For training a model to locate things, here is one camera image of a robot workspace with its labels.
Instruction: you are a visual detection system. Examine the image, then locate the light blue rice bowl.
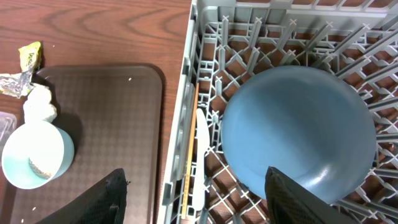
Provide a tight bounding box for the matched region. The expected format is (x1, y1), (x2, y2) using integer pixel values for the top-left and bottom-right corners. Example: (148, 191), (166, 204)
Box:
(1, 121), (75, 189)

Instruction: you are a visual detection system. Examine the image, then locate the snack wrapper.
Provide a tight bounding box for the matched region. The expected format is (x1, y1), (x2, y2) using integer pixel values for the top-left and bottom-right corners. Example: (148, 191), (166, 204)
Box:
(1, 41), (42, 98)

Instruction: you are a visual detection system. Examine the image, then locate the wooden chopstick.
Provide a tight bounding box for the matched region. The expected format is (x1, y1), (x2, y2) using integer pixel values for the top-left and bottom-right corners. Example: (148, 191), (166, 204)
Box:
(181, 83), (200, 220)

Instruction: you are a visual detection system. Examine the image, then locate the light blue plastic knife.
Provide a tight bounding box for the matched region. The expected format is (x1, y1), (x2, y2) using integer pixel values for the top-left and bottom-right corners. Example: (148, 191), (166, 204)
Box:
(192, 108), (210, 211)

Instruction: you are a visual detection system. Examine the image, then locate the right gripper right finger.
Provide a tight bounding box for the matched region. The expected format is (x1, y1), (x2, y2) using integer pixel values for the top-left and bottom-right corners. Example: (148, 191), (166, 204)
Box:
(264, 167), (356, 224)

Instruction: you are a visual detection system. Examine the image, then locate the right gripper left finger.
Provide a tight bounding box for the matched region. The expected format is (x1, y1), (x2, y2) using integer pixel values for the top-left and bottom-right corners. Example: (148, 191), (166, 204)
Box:
(38, 168), (127, 224)

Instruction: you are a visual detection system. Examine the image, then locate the grey dishwasher rack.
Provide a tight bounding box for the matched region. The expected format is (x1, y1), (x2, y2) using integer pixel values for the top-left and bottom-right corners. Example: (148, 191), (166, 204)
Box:
(157, 0), (397, 223)

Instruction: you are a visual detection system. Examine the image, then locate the clear plastic bin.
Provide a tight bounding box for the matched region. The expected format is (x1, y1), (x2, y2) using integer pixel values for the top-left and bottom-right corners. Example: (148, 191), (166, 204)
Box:
(0, 112), (17, 149)

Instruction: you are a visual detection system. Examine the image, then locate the brown serving tray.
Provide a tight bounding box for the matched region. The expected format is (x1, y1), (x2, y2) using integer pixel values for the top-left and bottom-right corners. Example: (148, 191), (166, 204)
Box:
(1, 66), (163, 223)

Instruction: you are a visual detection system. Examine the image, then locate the blue plate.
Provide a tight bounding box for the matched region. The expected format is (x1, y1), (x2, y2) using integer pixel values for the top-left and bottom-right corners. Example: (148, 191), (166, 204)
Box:
(221, 66), (376, 203)

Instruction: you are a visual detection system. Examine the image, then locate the white napkin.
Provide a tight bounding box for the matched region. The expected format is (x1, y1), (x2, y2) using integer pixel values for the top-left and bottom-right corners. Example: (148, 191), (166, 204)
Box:
(23, 83), (57, 123)

